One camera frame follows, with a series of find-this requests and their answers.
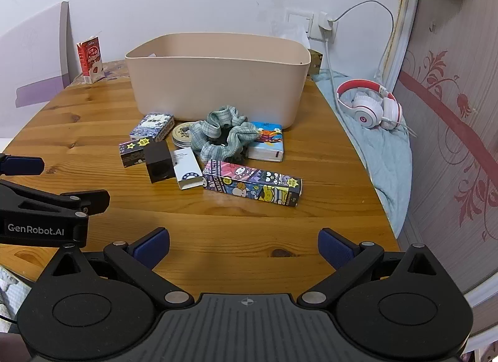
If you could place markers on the floral patterned headboard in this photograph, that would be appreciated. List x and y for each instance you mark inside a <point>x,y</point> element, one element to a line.
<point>451,132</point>

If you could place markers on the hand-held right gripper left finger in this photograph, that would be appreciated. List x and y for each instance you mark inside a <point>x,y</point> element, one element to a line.
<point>149,247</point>

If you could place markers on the blue cartoon tissue packet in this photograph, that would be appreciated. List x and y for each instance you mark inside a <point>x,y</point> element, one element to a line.
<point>266,142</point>

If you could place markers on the blue patterned tissue pack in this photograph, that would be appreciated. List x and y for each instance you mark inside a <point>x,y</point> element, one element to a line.
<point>152,126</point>

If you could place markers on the white charger plug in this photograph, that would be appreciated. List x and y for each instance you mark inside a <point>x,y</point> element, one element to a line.
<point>327,25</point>

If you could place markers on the pale purple board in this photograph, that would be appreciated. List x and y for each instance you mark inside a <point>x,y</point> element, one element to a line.
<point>35,58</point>

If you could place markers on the clear plastic bag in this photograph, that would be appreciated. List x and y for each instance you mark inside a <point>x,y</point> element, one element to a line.
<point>291,35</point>

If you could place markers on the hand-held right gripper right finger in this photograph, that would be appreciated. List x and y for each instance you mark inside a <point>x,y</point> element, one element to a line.
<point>336,247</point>

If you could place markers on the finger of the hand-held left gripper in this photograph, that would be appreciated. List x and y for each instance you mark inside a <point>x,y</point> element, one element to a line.
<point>23,166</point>
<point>95,200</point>

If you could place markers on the white and red headphones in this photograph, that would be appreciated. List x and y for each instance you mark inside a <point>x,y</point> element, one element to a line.
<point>369,109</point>

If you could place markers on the small white box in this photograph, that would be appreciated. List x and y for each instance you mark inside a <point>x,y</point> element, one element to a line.
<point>186,169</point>

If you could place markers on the round metal tin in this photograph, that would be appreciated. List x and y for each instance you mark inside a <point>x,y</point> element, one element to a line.
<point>182,134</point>

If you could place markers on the beige plastic storage bin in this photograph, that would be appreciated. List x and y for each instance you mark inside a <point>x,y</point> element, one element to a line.
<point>218,85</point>

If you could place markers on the black cube box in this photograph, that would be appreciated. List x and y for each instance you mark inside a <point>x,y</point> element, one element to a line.
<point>159,161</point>

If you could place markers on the green plaid scrunchie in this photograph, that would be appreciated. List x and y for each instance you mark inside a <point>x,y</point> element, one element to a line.
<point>223,132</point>

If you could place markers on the light blue blanket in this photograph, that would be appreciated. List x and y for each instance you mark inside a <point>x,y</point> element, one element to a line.
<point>385,159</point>

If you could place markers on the red milk carton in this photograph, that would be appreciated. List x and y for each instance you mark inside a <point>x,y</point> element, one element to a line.
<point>90,60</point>

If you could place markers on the small green yellow box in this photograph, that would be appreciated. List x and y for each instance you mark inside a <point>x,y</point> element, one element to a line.
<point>315,62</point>

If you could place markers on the small dark star-print box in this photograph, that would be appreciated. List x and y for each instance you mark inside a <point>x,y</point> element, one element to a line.
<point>132,151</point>

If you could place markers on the white wall socket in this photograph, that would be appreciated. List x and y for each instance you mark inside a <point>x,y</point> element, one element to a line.
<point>298,21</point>

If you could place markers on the long cartoon print box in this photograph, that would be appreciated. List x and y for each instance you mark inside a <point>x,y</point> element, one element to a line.
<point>253,183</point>

